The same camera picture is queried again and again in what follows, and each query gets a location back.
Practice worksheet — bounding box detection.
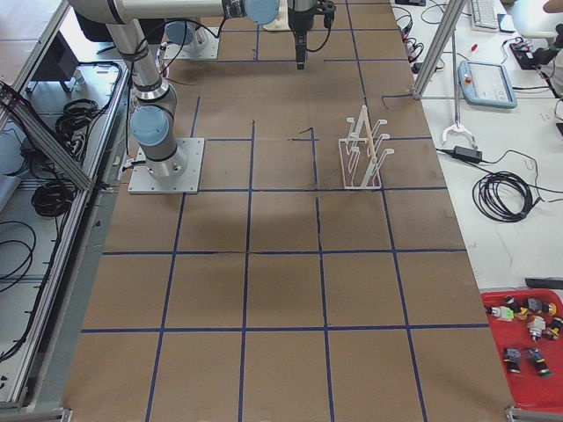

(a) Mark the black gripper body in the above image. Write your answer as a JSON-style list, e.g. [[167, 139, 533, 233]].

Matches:
[[288, 0, 317, 44]]

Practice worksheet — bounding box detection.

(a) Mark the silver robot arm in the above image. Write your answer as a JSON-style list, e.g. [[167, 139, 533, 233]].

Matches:
[[70, 1, 280, 178], [165, 19, 209, 52]]

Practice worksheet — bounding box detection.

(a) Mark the white grabber tool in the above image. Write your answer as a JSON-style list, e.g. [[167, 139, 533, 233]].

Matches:
[[442, 32, 478, 150]]

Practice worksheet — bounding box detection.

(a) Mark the white keyboard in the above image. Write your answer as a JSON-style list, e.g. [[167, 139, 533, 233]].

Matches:
[[468, 0, 499, 32]]

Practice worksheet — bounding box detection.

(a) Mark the teach pendant tablet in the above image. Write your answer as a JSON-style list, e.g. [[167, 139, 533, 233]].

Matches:
[[457, 60, 517, 109]]

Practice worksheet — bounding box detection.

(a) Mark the black power adapter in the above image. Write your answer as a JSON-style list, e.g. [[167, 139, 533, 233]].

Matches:
[[452, 146, 483, 164]]

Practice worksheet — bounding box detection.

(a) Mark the red parts tray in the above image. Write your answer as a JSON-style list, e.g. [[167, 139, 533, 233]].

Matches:
[[481, 288, 562, 413]]

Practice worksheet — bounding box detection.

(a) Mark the wrist black camera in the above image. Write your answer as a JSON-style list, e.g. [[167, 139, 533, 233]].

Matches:
[[319, 0, 336, 30]]

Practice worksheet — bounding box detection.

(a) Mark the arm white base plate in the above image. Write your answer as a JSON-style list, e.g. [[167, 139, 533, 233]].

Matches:
[[165, 22, 219, 61], [128, 138, 205, 194]]

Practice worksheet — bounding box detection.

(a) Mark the white wire cup rack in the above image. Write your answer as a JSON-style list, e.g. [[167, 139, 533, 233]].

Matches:
[[338, 105, 394, 190]]

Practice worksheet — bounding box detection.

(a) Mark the aluminium frame post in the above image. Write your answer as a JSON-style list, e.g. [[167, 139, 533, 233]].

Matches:
[[412, 0, 465, 99]]

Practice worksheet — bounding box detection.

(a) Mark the coiled black cable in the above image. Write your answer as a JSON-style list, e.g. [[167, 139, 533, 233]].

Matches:
[[472, 171, 545, 223]]

